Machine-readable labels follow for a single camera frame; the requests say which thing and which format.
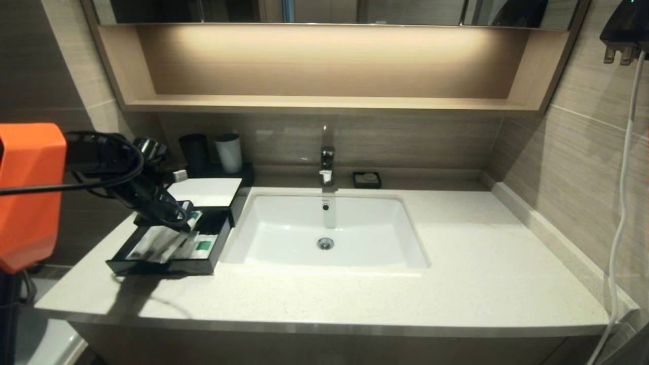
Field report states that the black soap dish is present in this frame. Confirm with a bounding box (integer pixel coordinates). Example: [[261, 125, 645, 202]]
[[353, 171, 382, 190]]

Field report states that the chrome faucet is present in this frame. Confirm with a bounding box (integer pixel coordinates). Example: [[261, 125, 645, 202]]
[[319, 146, 336, 187]]

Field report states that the grey white cup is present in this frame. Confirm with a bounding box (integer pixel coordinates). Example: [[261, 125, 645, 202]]
[[214, 134, 243, 175]]

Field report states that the black box drawer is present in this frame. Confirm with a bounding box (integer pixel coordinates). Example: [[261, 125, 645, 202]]
[[105, 209, 232, 277]]

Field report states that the black cup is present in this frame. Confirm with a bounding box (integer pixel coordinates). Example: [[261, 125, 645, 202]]
[[178, 134, 209, 173]]

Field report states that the wooden wall shelf niche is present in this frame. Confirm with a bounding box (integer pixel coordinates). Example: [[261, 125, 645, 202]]
[[98, 23, 571, 114]]

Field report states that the white bathtub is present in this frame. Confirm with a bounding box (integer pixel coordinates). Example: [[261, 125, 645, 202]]
[[15, 283, 88, 365]]

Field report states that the mirror cabinet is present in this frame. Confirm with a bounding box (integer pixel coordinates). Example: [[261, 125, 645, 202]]
[[81, 0, 593, 28]]

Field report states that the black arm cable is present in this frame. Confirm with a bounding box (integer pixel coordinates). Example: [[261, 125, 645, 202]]
[[0, 132, 192, 232]]

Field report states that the packaged toothbrush green label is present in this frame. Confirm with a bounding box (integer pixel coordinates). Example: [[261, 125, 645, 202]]
[[127, 212, 202, 263]]

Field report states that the metal shower hose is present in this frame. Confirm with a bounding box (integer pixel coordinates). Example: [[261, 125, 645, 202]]
[[21, 271, 37, 307]]

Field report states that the white sink basin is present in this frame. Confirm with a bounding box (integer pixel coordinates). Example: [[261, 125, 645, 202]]
[[220, 192, 430, 269]]

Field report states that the black wall hair dryer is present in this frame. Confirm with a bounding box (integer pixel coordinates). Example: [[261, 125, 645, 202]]
[[599, 0, 649, 65]]

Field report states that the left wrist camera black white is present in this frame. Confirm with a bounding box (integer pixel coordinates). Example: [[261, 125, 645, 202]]
[[133, 137, 188, 184]]

